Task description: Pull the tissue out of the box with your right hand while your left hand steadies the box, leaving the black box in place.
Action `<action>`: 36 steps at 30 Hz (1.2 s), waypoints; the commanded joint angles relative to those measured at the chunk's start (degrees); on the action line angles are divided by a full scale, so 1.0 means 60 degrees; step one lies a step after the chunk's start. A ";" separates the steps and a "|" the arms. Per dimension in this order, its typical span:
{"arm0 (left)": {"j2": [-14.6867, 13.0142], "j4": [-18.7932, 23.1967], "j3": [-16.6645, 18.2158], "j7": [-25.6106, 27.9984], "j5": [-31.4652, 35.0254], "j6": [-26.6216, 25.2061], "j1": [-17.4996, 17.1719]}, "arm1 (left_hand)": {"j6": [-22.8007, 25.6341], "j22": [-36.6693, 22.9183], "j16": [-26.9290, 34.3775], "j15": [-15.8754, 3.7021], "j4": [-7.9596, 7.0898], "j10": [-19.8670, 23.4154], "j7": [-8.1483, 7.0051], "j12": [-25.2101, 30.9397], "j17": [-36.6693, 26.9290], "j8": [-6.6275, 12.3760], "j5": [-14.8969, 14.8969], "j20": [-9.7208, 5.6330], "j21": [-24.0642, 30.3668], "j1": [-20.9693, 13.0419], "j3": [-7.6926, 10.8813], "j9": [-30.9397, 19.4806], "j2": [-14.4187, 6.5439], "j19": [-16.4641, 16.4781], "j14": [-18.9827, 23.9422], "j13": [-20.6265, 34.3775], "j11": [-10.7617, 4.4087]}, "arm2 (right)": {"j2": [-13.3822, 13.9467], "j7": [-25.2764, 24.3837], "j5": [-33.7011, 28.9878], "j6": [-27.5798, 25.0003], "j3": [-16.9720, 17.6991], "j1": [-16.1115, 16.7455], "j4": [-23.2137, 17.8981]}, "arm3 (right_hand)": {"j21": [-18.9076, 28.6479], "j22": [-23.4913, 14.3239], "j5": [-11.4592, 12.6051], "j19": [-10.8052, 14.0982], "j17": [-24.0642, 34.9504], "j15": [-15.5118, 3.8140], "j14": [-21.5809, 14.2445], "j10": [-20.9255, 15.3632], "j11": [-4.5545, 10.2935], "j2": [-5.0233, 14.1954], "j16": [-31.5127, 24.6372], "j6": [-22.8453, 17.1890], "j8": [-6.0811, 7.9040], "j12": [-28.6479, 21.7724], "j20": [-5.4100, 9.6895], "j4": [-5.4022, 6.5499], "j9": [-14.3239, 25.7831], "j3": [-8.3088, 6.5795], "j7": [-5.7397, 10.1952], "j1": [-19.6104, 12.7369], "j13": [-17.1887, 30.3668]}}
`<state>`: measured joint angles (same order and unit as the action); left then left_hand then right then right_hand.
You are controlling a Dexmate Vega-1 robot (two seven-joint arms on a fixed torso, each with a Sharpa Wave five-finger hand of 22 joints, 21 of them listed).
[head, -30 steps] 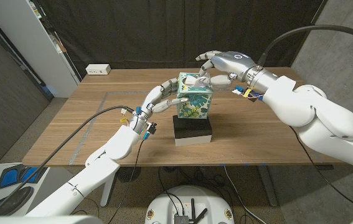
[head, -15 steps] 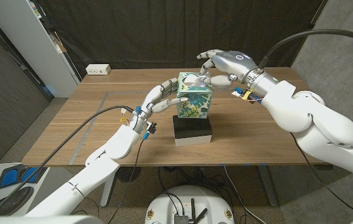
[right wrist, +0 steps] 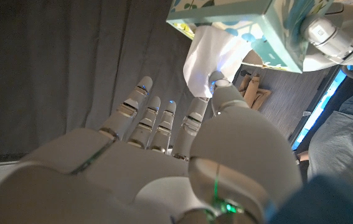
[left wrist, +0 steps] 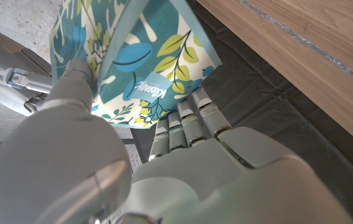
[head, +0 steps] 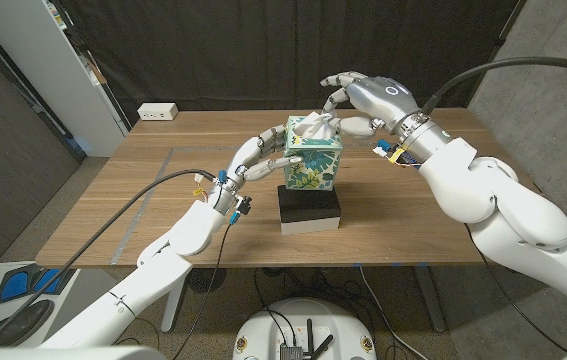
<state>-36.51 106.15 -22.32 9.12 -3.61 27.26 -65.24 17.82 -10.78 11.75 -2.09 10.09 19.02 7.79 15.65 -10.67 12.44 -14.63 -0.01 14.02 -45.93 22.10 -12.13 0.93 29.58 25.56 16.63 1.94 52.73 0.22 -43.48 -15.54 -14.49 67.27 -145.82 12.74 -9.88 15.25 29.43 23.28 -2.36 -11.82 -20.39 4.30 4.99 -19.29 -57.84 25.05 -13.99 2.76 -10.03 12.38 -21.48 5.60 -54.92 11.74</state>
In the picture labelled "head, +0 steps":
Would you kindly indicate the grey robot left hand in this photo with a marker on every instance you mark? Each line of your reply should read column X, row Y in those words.
column 243, row 160

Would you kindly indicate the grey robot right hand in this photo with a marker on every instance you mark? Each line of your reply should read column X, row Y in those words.
column 383, row 100

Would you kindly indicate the teal floral tissue box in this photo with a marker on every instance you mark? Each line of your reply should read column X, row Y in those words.
column 313, row 170

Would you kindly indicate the white tissue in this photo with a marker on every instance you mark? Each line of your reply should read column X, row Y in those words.
column 315, row 127

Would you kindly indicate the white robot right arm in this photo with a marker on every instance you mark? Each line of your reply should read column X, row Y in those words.
column 503, row 210

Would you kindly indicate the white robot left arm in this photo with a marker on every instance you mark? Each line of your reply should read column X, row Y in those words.
column 153, row 280

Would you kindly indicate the black and white box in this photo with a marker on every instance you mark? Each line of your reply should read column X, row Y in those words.
column 308, row 207

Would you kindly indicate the blue right wrist connector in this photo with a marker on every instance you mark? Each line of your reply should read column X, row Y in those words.
column 384, row 146

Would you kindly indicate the blue wrist connector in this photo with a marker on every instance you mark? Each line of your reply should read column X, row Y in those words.
column 384, row 146
column 234, row 217

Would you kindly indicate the blue left wrist connector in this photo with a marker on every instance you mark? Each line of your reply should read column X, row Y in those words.
column 234, row 217

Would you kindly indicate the white power strip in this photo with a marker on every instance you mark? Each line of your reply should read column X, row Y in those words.
column 158, row 111

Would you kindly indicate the black round ribbed disc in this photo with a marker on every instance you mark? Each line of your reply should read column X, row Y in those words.
column 206, row 279

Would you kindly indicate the white table leg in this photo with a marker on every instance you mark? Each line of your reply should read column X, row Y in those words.
column 173, row 305

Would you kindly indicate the white robot torso base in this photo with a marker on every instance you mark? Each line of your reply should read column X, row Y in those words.
column 263, row 330

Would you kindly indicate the black antenna module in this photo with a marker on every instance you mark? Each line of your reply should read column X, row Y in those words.
column 309, row 335

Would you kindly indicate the grey table leg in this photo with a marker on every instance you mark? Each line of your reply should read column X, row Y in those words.
column 430, row 300

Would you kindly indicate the white foot pedal unit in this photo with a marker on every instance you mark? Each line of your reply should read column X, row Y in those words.
column 50, row 281

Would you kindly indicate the white cabinet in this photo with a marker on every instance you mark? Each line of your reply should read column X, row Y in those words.
column 38, row 60

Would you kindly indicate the white robot chest shell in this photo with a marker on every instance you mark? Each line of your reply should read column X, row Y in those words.
column 63, row 353

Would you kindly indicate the black shoe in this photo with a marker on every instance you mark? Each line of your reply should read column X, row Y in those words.
column 28, row 322

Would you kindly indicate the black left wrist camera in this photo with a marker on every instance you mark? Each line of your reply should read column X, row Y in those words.
column 244, row 205

